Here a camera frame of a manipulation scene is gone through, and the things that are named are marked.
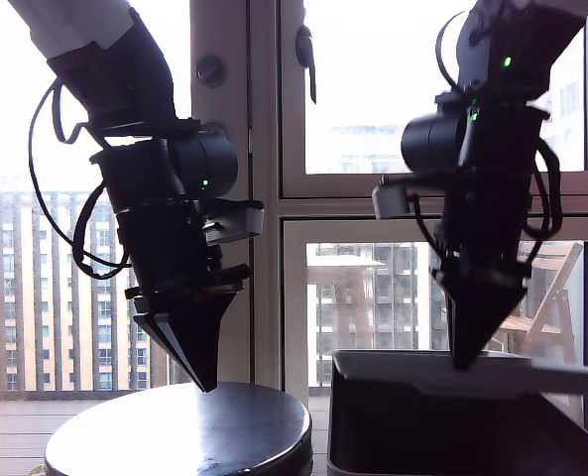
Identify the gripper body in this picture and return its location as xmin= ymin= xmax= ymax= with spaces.
xmin=116 ymin=201 xmax=251 ymax=313
xmin=431 ymin=173 xmax=531 ymax=292

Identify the dark grey bin body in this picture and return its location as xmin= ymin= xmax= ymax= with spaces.
xmin=326 ymin=369 xmax=588 ymax=476

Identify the wooden folding chair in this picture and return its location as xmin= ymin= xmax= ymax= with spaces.
xmin=491 ymin=241 xmax=585 ymax=422

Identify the round dark wooden stool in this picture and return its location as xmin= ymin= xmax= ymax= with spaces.
xmin=44 ymin=381 xmax=313 ymax=476

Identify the wooden balcony table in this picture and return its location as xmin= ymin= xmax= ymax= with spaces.
xmin=306 ymin=255 xmax=388 ymax=351

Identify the slatted balcony railing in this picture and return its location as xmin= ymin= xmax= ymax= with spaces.
xmin=0 ymin=190 xmax=195 ymax=402

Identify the round door lock knob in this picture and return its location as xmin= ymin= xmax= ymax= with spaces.
xmin=195 ymin=55 xmax=227 ymax=88

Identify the grey balcony door frame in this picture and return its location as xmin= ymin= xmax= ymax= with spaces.
xmin=188 ymin=0 xmax=255 ymax=388

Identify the thin black camera cable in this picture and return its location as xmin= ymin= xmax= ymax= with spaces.
xmin=411 ymin=193 xmax=456 ymax=259

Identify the thick black cable loop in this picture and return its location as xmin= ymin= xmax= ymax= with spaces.
xmin=521 ymin=141 xmax=563 ymax=272
xmin=72 ymin=185 xmax=136 ymax=280

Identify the grey camera box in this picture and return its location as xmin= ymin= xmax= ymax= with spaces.
xmin=193 ymin=197 xmax=266 ymax=245
xmin=371 ymin=174 xmax=443 ymax=220

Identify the dark lever door handle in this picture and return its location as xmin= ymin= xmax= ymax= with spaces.
xmin=201 ymin=120 xmax=229 ymax=143

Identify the long thin black cable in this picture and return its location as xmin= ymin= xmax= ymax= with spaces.
xmin=28 ymin=81 xmax=134 ymax=269

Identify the short black cable loop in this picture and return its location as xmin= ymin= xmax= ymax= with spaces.
xmin=50 ymin=83 xmax=114 ymax=148
xmin=434 ymin=12 xmax=468 ymax=94

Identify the dark window handle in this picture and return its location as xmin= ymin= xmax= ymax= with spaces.
xmin=295 ymin=24 xmax=318 ymax=105

